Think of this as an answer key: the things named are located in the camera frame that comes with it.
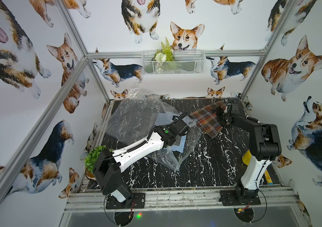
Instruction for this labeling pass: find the artificial fern with white flower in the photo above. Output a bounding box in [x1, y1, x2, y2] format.
[153, 38, 175, 74]

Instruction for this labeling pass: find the yellow dustpan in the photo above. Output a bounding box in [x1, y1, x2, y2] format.
[242, 150, 273, 185]

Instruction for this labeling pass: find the green potted plant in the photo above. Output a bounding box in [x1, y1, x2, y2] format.
[85, 145, 114, 181]

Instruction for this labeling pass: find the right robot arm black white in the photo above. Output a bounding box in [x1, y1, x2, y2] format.
[216, 104, 282, 204]

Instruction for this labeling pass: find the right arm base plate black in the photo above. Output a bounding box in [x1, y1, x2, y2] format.
[219, 190, 261, 206]

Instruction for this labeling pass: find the red plaid shirt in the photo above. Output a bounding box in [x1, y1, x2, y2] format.
[189, 101, 228, 139]

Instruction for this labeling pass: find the aluminium frame rail front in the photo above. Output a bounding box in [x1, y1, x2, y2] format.
[64, 187, 298, 213]

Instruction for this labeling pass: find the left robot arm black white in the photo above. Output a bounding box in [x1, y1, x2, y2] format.
[92, 112, 196, 208]

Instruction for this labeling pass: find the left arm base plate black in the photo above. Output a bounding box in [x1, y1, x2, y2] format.
[106, 193, 146, 210]

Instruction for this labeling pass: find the clear plastic vacuum bag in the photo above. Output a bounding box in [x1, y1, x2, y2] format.
[106, 89, 201, 171]

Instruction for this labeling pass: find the white wire wall basket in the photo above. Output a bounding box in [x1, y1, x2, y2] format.
[142, 50, 206, 75]

